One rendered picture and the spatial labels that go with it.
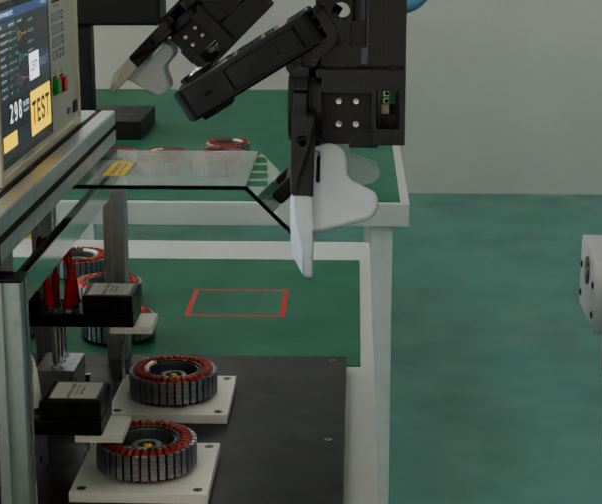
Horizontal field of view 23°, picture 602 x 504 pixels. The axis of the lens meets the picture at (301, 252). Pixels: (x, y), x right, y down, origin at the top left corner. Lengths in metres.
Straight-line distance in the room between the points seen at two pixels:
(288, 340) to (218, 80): 1.21
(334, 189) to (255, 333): 1.25
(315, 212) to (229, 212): 2.19
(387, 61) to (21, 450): 0.62
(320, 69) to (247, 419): 0.89
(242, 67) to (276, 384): 0.97
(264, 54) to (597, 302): 0.81
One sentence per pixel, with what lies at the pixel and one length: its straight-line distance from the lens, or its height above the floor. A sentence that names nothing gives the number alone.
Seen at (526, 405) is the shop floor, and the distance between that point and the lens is 4.17.
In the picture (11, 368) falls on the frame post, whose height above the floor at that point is 0.96.
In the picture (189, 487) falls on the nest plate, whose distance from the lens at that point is 1.60.
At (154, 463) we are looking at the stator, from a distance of 1.60.
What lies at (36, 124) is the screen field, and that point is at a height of 1.15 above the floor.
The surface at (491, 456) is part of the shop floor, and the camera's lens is 3.80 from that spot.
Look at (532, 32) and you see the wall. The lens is 6.92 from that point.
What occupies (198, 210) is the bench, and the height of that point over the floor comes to 0.73.
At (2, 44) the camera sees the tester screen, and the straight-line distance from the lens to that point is 1.52.
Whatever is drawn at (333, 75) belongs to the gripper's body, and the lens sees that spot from 1.00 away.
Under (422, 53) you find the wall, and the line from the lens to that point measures 6.89.
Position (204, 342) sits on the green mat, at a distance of 2.19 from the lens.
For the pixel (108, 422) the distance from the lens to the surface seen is 1.65.
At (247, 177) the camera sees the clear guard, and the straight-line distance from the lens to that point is 1.80.
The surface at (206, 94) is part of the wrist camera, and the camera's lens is 1.03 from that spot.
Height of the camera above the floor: 1.41
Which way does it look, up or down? 14 degrees down
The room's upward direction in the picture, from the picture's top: straight up
